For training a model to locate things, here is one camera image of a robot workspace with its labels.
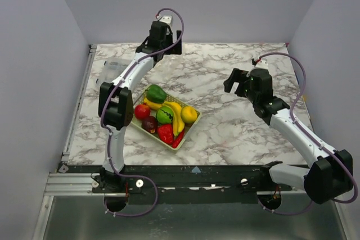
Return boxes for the dark red plum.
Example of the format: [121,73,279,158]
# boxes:
[141,116,158,134]

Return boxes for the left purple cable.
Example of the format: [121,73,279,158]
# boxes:
[100,7,185,218]

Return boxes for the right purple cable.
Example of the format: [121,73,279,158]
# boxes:
[251,52,360,216]

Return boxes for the yellow banana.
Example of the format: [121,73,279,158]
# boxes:
[163,101,185,137]

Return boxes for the green bell pepper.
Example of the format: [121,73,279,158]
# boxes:
[146,84,167,103]

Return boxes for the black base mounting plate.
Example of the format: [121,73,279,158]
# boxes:
[57,163,293,205]

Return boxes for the clear plastic parts box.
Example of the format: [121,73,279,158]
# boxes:
[96,57,131,90]

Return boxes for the yellow lemon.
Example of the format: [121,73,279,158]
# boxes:
[181,106,198,124]

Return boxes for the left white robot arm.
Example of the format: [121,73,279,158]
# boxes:
[98,15,182,192]

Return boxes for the green round melon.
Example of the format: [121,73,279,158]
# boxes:
[156,106,174,125]

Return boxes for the purple cable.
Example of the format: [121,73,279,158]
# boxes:
[251,52,360,216]
[100,7,185,218]

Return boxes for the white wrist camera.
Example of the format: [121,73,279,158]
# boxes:
[254,60,268,70]
[159,15,173,26]

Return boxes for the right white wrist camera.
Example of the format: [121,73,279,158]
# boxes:
[254,60,268,70]

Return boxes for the red bell pepper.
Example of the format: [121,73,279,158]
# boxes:
[157,124,174,145]

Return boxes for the red chili pepper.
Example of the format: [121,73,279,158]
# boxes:
[172,129,185,148]

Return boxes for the red apple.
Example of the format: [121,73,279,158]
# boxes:
[134,104,151,120]

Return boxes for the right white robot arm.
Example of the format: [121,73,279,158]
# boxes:
[223,68,355,204]

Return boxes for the aluminium extrusion rail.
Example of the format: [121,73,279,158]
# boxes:
[44,173,99,196]

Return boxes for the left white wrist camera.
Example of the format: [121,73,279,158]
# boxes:
[159,15,173,26]

